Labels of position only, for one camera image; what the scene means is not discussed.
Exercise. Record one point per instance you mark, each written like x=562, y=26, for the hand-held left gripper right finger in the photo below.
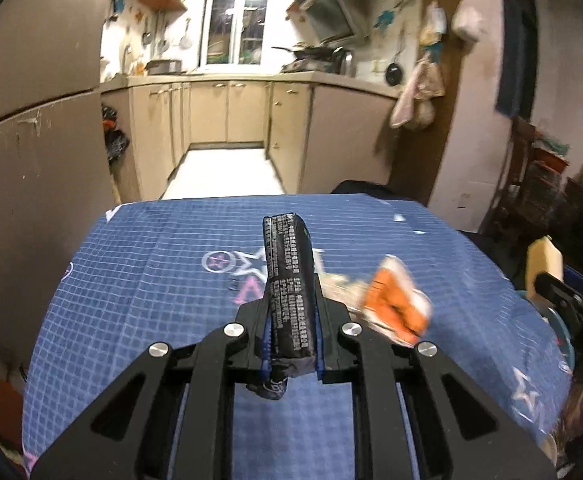
x=320, y=360

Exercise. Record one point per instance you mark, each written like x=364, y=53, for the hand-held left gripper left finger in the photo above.
x=265, y=355

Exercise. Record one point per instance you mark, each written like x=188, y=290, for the beige wrapper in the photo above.
x=546, y=260

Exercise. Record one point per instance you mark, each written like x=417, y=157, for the black snack packet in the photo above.
x=291, y=285

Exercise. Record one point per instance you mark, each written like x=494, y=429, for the pale pink snack packet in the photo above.
x=346, y=290

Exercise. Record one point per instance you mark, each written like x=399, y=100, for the orange snack packet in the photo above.
x=396, y=300

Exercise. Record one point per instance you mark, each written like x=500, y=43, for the dark wooden chair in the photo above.
x=526, y=185

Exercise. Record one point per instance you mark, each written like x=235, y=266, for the blue checkered tablecloth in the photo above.
x=146, y=310

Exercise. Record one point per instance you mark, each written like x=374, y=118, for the beige kitchen base cabinets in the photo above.
x=246, y=110

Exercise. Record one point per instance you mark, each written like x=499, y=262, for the hanging dark blue cloth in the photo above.
x=516, y=45

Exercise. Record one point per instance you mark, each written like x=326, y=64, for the hanging pink towel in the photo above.
x=419, y=95

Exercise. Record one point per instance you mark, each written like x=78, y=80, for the hanging black bags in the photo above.
x=115, y=140

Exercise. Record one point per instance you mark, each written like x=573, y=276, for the hanging black frying pan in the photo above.
x=394, y=74

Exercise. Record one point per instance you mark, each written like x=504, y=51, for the hanging white bag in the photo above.
x=469, y=20

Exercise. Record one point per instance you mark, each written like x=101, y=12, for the metal kettle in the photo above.
x=344, y=61

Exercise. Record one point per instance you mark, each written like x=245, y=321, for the beige refrigerator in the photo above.
x=31, y=160

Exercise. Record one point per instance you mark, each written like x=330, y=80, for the black wok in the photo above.
x=311, y=52

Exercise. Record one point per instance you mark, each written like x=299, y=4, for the metal tray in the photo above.
x=164, y=66

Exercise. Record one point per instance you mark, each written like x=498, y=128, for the hanging metal skimmer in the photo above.
x=185, y=40

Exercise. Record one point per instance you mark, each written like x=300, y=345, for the kitchen window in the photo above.
x=236, y=20

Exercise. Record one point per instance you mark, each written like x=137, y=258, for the hanging metal ladle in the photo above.
x=147, y=35

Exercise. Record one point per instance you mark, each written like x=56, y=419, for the range hood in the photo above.
x=331, y=10

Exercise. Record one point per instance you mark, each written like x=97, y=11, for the blue fish wall sticker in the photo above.
x=385, y=20

